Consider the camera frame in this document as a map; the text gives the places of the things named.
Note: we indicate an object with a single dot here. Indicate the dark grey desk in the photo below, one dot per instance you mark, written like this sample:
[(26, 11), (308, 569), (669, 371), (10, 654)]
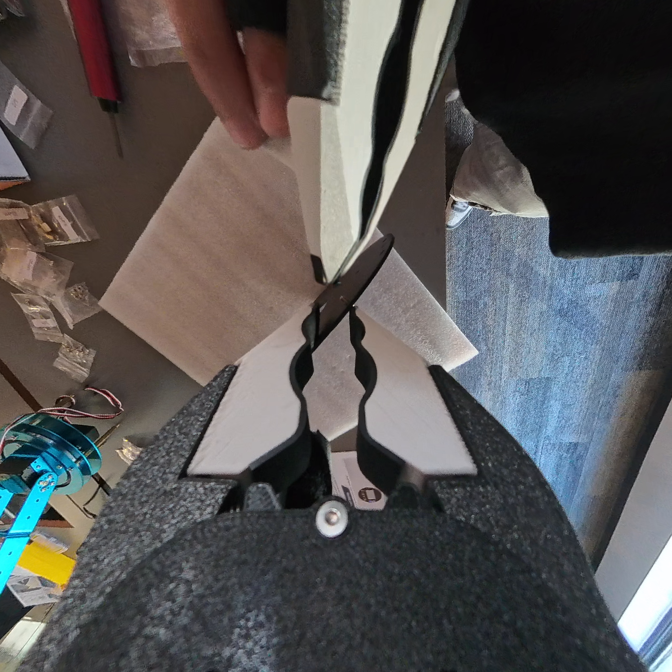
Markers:
[(157, 105)]

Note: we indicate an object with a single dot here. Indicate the person's white sneaker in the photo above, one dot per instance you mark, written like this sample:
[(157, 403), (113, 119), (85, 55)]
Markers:
[(456, 214)]

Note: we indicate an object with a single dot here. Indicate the small clear parts bag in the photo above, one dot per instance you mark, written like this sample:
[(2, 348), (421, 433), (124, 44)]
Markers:
[(74, 357), (39, 317), (18, 225), (34, 270)]

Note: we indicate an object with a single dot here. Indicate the white foam sheet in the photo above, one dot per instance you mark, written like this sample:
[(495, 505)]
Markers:
[(210, 236)]

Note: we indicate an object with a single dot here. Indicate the open instruction booklet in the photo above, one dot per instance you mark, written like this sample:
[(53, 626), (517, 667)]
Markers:
[(357, 483)]

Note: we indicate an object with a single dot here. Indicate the blue toy robot arm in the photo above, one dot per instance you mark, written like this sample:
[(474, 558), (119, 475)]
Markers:
[(57, 451)]

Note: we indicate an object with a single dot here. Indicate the small bag with silver nuts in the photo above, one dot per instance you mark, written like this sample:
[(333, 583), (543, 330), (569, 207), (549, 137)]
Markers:
[(77, 302)]

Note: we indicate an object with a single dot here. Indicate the printed paper leaflet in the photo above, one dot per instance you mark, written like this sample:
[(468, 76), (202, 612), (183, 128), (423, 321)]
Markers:
[(31, 590)]

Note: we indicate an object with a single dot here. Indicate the large clear plastic bag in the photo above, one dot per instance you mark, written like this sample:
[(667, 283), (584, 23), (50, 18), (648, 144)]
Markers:
[(147, 36)]

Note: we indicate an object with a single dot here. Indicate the window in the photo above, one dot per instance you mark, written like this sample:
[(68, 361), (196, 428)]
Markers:
[(648, 619)]

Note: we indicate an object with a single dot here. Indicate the small cardboard box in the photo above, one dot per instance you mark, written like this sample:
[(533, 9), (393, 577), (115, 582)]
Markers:
[(10, 160)]

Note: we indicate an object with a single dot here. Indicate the yellow box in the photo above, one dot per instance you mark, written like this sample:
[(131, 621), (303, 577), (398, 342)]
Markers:
[(47, 561)]

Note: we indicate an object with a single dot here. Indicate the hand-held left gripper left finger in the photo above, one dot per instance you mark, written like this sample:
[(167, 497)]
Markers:
[(252, 414)]

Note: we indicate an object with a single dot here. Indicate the person's right hand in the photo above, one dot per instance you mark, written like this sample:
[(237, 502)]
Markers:
[(231, 78)]

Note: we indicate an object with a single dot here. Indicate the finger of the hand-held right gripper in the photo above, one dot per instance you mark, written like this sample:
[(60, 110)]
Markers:
[(420, 89), (336, 157)]

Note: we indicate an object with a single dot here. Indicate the small grey labelled bag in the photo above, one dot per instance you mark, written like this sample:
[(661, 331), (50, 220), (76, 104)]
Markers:
[(23, 107)]

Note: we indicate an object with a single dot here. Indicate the person's black clothing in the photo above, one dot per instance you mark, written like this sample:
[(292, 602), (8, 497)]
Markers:
[(577, 131)]

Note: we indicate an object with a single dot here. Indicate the small bag with brass parts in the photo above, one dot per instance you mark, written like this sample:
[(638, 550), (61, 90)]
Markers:
[(65, 220)]

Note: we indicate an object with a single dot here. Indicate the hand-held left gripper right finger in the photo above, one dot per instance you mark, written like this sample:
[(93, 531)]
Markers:
[(414, 414)]

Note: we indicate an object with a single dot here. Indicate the person's beige trouser leg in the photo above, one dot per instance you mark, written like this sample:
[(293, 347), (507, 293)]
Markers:
[(488, 162)]

